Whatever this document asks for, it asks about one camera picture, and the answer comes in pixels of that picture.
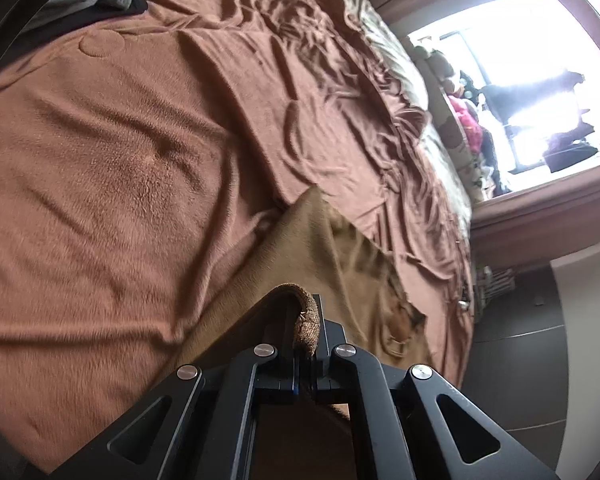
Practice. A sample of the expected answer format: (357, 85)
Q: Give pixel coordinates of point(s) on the brown printed t-shirt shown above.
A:
(300, 240)

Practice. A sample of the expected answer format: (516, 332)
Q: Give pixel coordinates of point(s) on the pink-brown bed blanket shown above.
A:
(130, 160)

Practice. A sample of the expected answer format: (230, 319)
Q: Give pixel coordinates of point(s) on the bright window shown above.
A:
(530, 50)

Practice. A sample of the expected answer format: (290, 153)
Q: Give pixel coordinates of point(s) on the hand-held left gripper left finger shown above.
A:
(220, 410)

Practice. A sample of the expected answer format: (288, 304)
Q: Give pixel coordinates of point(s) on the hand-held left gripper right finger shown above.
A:
(375, 410)

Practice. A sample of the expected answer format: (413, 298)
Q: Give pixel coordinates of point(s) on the white bedside stand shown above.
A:
(495, 290)

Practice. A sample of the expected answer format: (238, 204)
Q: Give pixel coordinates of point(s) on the black cloth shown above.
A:
(136, 2)

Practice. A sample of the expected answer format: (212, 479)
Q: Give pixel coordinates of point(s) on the pile of plush toys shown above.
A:
(460, 110)

